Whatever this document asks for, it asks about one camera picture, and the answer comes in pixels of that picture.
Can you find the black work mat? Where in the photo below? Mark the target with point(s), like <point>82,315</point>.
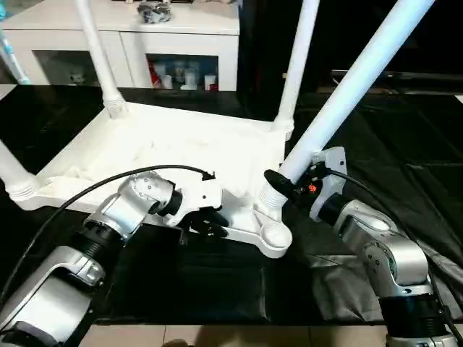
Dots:
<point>58,123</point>

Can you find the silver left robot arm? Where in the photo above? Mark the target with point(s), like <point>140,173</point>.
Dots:
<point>123,210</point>

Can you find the glossy black long bar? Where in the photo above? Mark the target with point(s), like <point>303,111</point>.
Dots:
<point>427,74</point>

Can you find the light blue plastic bottle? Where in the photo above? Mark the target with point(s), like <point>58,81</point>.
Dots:
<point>11,61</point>

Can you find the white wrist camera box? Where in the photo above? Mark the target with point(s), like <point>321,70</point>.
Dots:
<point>202,194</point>
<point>331,168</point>

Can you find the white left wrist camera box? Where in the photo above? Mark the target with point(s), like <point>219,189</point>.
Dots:
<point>202,194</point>

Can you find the white cabinet with glass doors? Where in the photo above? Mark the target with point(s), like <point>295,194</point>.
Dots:
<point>43,36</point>

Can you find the crumpled silver black object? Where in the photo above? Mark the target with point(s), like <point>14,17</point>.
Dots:
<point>154,11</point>

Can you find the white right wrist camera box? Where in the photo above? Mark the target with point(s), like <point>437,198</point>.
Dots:
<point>331,168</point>

